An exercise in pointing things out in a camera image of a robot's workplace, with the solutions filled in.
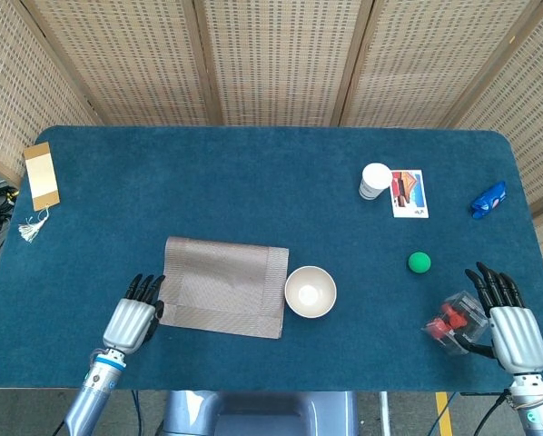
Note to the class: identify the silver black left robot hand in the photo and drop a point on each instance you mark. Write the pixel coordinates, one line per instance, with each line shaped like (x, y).
(128, 320)

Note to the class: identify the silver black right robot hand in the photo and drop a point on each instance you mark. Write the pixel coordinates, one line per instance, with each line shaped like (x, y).
(516, 336)

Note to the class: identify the grey-brown woven placemat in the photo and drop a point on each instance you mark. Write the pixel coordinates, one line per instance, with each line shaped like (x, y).
(221, 284)

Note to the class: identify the beige bowl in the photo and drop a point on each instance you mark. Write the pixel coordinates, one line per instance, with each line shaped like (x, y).
(310, 293)

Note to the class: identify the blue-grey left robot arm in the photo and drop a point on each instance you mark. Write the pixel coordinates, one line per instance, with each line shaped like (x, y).
(92, 395)

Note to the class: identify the woven bamboo folding screen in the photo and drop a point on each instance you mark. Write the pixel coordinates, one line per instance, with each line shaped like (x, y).
(276, 59)

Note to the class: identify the clear box with red parts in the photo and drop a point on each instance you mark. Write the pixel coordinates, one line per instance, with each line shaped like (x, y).
(453, 322)

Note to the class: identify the green ball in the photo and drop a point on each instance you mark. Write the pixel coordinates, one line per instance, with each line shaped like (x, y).
(419, 262)

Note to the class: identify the blue snack packet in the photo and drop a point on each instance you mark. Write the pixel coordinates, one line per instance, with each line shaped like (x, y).
(488, 201)

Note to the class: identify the metal table leg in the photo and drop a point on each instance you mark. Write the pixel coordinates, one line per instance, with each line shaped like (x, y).
(385, 415)

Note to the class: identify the blue-grey robot torso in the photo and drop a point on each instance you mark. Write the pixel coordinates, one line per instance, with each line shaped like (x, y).
(253, 415)

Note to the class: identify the tan bookmark with tassel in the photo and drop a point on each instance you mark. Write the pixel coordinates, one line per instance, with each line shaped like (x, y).
(41, 175)

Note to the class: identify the colourful picture postcard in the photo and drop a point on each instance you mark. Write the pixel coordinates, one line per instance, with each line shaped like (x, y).
(410, 195)

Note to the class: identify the blue felt table cover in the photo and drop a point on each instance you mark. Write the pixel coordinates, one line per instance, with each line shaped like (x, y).
(253, 191)

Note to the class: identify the white paper cup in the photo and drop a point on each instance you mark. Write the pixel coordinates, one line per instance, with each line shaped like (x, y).
(375, 179)

